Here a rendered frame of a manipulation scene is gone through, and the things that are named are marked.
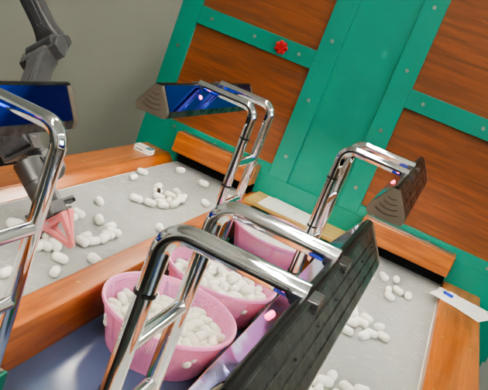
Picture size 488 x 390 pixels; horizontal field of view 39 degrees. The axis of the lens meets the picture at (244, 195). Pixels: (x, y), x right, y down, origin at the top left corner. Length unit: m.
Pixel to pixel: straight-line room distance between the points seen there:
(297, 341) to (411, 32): 1.64
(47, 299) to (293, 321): 0.69
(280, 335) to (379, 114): 1.64
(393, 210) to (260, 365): 0.91
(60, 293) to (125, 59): 2.30
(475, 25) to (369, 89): 0.36
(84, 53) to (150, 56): 0.37
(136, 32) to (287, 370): 2.93
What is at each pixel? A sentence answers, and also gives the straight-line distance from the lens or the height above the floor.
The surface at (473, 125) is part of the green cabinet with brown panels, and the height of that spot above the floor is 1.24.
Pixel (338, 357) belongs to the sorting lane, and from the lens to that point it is 1.47.
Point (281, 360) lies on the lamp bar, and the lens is 0.57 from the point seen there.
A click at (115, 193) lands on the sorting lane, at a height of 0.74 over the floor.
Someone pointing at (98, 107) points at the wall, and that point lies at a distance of 3.52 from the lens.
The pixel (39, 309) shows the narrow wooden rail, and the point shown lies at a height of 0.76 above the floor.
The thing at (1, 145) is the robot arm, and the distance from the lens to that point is 1.48.
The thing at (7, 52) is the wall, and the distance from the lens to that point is 3.84.
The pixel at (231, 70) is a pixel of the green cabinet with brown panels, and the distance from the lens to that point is 2.30.
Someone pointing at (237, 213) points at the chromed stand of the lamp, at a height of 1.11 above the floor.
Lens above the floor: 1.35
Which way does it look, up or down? 15 degrees down
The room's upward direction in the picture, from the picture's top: 21 degrees clockwise
